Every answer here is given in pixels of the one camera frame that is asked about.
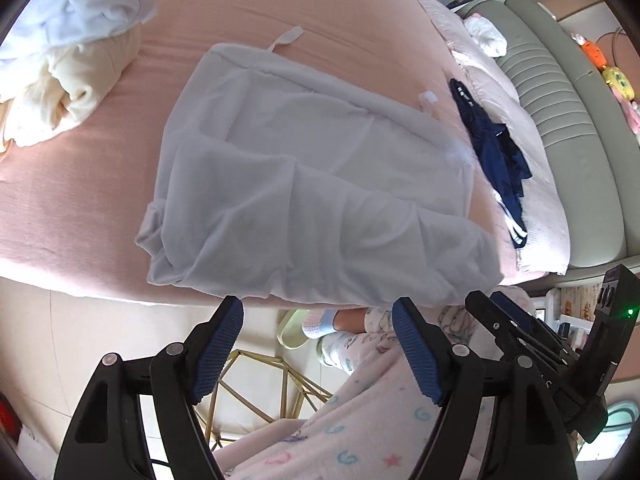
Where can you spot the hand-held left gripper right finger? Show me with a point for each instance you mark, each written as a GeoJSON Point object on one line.
{"type": "Point", "coordinates": [415, 355]}

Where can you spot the person's blue sock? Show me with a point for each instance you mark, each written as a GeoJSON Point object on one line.
{"type": "Point", "coordinates": [320, 322]}

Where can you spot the white shirt navy trim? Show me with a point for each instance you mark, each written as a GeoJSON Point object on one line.
{"type": "Point", "coordinates": [310, 185]}

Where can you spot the white plush toy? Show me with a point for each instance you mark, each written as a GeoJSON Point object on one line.
{"type": "Point", "coordinates": [485, 37]}

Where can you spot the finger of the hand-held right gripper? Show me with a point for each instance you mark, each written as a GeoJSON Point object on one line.
{"type": "Point", "coordinates": [492, 322]}
{"type": "Point", "coordinates": [530, 322]}

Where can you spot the white bedside shelf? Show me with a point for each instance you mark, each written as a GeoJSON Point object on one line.
{"type": "Point", "coordinates": [570, 315]}

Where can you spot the grey-green padded headboard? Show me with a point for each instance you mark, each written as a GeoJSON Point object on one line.
{"type": "Point", "coordinates": [575, 135]}

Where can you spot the pink bed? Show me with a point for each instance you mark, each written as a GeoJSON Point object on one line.
{"type": "Point", "coordinates": [100, 200]}

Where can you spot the navy shorts white stripes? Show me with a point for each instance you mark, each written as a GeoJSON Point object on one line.
{"type": "Point", "coordinates": [495, 160]}

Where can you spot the person's printed pajama pants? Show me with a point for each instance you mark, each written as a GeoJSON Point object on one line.
{"type": "Point", "coordinates": [360, 410]}

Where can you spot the orange plush toy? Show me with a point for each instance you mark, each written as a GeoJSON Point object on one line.
{"type": "Point", "coordinates": [594, 52]}

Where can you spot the pink plush toy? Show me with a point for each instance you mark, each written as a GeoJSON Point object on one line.
{"type": "Point", "coordinates": [632, 117]}

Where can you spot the yellow plush toy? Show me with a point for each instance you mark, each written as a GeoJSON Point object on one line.
{"type": "Point", "coordinates": [619, 82]}

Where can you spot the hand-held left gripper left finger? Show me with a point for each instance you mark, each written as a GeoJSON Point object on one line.
{"type": "Point", "coordinates": [220, 355]}

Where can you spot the cream folded garment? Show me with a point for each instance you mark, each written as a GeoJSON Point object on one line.
{"type": "Point", "coordinates": [85, 90]}

